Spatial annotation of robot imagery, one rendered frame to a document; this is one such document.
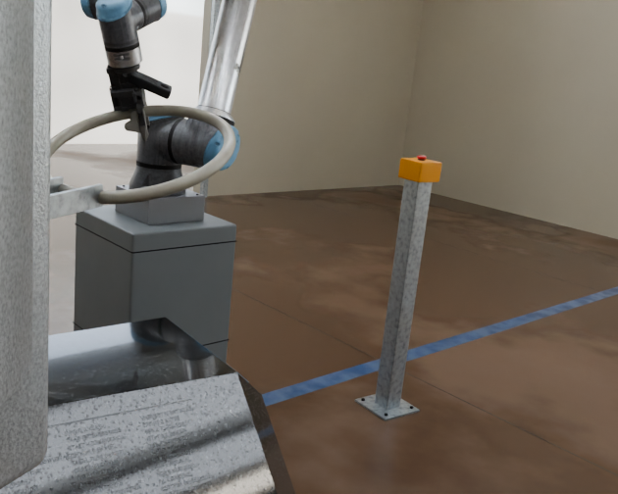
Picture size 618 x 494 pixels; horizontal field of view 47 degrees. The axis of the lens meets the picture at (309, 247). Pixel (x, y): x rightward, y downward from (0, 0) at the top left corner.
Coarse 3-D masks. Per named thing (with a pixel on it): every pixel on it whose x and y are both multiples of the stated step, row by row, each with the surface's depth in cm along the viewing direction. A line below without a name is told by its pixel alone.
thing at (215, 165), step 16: (112, 112) 193; (128, 112) 193; (160, 112) 194; (176, 112) 193; (192, 112) 191; (208, 112) 189; (80, 128) 187; (224, 128) 181; (224, 144) 174; (224, 160) 168; (192, 176) 161; (208, 176) 164; (112, 192) 157; (128, 192) 157; (144, 192) 157; (160, 192) 158; (176, 192) 160
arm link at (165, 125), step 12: (156, 120) 229; (168, 120) 230; (180, 120) 231; (156, 132) 230; (168, 132) 229; (144, 144) 232; (156, 144) 231; (168, 144) 229; (144, 156) 233; (156, 156) 232; (168, 156) 232
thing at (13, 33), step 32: (0, 0) 30; (32, 0) 35; (0, 32) 31; (32, 32) 35; (0, 64) 31; (32, 64) 36; (0, 96) 31; (32, 96) 36; (0, 128) 32; (32, 128) 36; (0, 160) 32; (32, 160) 37; (0, 192) 32; (32, 192) 38; (0, 224) 33; (32, 224) 38; (0, 256) 33; (32, 256) 39; (0, 288) 33; (32, 288) 40; (0, 320) 34; (0, 352) 34; (0, 384) 35
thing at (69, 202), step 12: (60, 180) 161; (60, 192) 146; (72, 192) 149; (84, 192) 152; (96, 192) 156; (60, 204) 146; (72, 204) 149; (84, 204) 153; (96, 204) 157; (60, 216) 147
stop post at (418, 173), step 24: (408, 168) 281; (432, 168) 280; (408, 192) 285; (408, 216) 286; (408, 240) 287; (408, 264) 289; (408, 288) 293; (408, 312) 297; (384, 336) 303; (408, 336) 301; (384, 360) 304; (384, 384) 305; (384, 408) 306; (408, 408) 309
